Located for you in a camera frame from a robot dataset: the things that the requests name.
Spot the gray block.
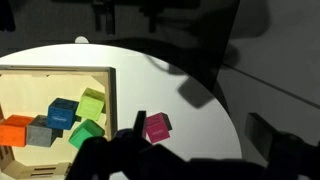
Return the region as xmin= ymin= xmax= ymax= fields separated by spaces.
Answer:
xmin=25 ymin=114 xmax=64 ymax=148

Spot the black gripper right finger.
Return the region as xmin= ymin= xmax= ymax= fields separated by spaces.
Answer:
xmin=244 ymin=112 xmax=292 ymax=162

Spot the blue block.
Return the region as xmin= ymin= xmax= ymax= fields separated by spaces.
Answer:
xmin=45 ymin=97 xmax=80 ymax=131

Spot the lime green block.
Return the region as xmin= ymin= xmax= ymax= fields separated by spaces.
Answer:
xmin=75 ymin=87 xmax=106 ymax=122

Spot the wooden crate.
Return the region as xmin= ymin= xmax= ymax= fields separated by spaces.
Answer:
xmin=0 ymin=64 xmax=118 ymax=180

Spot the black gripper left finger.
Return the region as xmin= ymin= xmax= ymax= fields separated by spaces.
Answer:
xmin=133 ymin=110 xmax=148 ymax=138

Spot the orange block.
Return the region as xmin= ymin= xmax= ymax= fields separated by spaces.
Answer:
xmin=0 ymin=114 xmax=35 ymax=148

